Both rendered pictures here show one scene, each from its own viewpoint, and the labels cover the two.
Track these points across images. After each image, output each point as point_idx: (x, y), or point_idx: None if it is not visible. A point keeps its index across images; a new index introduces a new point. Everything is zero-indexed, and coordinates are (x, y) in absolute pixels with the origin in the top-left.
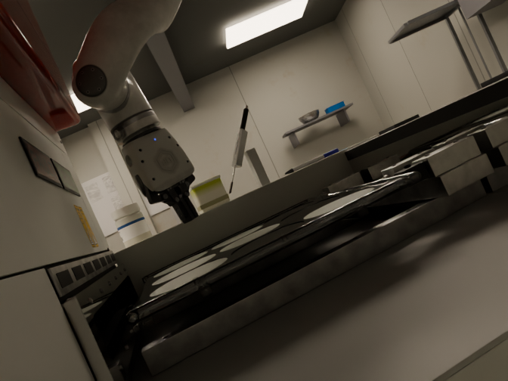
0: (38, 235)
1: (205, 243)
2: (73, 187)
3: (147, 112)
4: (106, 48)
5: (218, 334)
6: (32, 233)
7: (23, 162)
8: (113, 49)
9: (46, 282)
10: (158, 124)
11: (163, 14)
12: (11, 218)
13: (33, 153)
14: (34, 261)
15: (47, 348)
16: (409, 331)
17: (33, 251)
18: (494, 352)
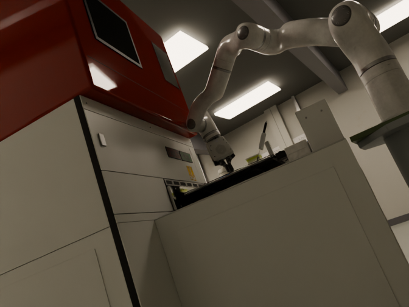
0: (164, 171)
1: None
2: (188, 159)
3: (213, 131)
4: (195, 112)
5: None
6: (161, 170)
7: (164, 153)
8: (196, 112)
9: (162, 181)
10: (220, 134)
11: (216, 95)
12: (156, 167)
13: (169, 150)
14: (159, 176)
15: (157, 190)
16: None
17: (160, 174)
18: (221, 192)
